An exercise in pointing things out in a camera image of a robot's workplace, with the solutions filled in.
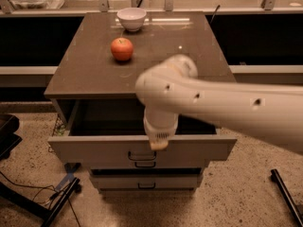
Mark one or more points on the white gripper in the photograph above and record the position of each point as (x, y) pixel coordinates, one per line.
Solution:
(160, 132)

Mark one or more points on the grey top drawer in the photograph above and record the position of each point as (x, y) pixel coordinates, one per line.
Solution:
(109, 134)

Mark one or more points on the grey drawer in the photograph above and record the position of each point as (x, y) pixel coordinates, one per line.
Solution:
(109, 134)
(146, 182)
(171, 165)

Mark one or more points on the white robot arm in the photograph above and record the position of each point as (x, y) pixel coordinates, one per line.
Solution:
(269, 113)

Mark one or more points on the grey middle drawer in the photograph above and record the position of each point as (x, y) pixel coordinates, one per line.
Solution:
(171, 165)

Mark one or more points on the grey bottom drawer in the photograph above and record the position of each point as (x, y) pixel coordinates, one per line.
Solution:
(146, 182)

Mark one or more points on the grey drawer cabinet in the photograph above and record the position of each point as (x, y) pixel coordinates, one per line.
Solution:
(89, 71)

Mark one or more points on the blue tape strip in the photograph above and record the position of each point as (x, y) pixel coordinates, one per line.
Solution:
(70, 169)

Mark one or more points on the red apple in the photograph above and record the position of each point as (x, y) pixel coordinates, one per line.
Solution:
(122, 49)

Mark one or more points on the black stand leg right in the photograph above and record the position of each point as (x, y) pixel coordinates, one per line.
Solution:
(296, 209)

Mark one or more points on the black stand leg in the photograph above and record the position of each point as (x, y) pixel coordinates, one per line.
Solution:
(296, 209)
(47, 215)

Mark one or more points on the white bowl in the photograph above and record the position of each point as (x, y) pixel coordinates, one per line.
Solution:
(132, 19)

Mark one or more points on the black chair base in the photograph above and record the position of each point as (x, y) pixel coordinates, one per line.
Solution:
(9, 124)

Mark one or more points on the black stand leg left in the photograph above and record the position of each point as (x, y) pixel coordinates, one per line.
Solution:
(47, 215)

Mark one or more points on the wire basket with items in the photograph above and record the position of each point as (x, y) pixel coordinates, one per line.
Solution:
(58, 129)

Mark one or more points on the metal shelf rail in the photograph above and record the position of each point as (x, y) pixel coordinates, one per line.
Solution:
(189, 0)

